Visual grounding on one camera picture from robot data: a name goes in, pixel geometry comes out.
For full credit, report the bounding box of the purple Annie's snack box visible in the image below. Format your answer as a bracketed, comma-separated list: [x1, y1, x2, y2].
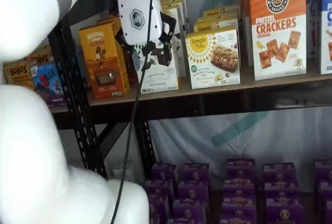
[181, 162, 211, 183]
[145, 179, 175, 198]
[262, 162, 297, 183]
[264, 180, 299, 200]
[221, 196, 257, 218]
[313, 159, 332, 182]
[226, 158, 257, 181]
[151, 163, 180, 183]
[265, 197, 303, 224]
[317, 179, 332, 201]
[167, 217, 201, 224]
[323, 199, 332, 224]
[223, 179, 257, 199]
[172, 199, 206, 221]
[177, 180, 209, 202]
[147, 194, 171, 224]
[219, 216, 257, 224]

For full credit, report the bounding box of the blue white cracker box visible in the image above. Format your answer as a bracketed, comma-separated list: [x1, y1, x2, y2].
[320, 0, 332, 75]

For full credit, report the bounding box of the orange white Pretzel Crackers box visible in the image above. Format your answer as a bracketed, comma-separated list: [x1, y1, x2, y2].
[248, 0, 308, 81]
[239, 0, 254, 67]

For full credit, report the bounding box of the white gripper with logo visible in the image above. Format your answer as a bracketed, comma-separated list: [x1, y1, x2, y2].
[115, 0, 178, 74]

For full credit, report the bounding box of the orange Revival box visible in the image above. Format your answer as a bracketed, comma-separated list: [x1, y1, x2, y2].
[78, 23, 130, 100]
[96, 15, 123, 37]

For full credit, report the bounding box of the brown particle board shelf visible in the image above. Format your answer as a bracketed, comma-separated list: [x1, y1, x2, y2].
[87, 58, 332, 107]

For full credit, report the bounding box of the Simple Mills almond flour box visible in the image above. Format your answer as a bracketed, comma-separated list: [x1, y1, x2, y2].
[185, 28, 242, 90]
[201, 4, 241, 20]
[192, 17, 240, 35]

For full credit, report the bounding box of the orange Bobo's box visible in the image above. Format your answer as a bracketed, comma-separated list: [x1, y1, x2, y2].
[3, 60, 36, 90]
[25, 48, 54, 66]

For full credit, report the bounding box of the blue Z Bar box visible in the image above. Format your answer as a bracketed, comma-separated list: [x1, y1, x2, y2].
[29, 62, 65, 106]

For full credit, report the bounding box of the black cable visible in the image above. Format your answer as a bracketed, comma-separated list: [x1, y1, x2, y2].
[110, 0, 157, 224]

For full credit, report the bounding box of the white backdrop sheet teal logo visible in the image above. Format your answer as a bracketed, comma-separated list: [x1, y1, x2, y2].
[149, 0, 332, 191]

